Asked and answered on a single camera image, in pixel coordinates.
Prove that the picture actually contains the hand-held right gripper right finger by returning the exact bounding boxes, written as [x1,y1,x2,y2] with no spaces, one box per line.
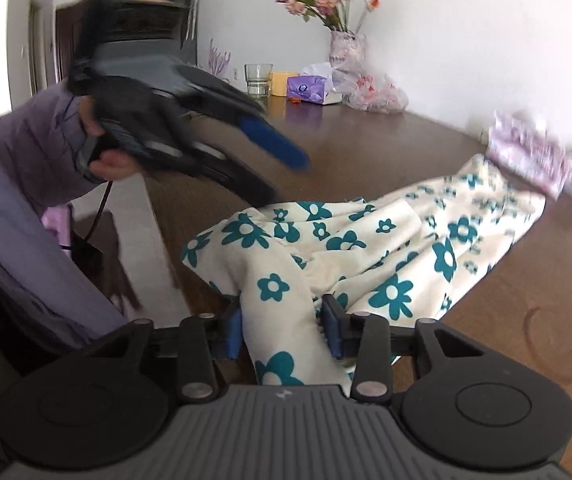
[322,294,486,403]

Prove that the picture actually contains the dark appliance with grille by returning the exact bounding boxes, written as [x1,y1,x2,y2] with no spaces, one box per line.
[108,0,197,61]

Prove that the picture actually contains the person's left forearm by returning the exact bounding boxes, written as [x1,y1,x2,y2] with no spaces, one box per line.
[0,80,102,216]

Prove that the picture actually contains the yellow cup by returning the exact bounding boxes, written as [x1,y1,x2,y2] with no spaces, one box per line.
[270,71,299,97]

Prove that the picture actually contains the cream cloth with teal flowers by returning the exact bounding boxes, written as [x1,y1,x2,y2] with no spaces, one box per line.
[181,155,546,386]

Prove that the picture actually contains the purple flower wall sticker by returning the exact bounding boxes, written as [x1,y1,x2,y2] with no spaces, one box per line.
[208,39,231,79]

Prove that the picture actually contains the dark wooden door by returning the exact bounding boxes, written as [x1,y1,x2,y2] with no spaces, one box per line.
[55,5,79,83]

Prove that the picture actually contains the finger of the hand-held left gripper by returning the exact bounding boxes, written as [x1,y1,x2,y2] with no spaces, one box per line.
[236,115,311,170]
[191,149,279,207]

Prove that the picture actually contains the pink floral ruffled cloth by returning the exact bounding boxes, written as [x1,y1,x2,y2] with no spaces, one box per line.
[486,110,572,198]

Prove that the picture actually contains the clear plastic bag red print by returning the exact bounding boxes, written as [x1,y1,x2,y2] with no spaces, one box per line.
[331,67,409,113]

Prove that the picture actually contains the person's left hand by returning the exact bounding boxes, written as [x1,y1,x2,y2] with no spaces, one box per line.
[80,99,137,183]

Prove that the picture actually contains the clear drinking glass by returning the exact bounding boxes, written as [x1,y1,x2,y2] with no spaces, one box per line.
[244,63,273,99]

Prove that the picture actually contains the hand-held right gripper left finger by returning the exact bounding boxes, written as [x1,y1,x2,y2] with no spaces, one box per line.
[111,310,241,403]

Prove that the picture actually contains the wrapped flower vase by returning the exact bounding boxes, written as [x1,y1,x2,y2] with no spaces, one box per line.
[328,30,368,73]

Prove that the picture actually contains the purple tissue pack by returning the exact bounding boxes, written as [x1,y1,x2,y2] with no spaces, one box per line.
[286,75,327,103]

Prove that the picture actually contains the white tissue box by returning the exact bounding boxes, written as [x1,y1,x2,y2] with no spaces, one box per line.
[301,61,345,107]

